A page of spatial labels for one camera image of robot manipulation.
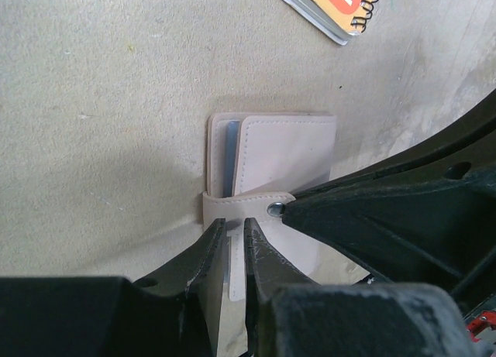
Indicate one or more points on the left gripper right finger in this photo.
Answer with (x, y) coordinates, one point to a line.
(288, 314)

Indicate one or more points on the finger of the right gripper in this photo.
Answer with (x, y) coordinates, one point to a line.
(418, 227)
(469, 128)

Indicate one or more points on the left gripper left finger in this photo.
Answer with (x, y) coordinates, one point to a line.
(173, 311)

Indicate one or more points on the orange spiral notebook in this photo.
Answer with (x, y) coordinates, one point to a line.
(340, 20)

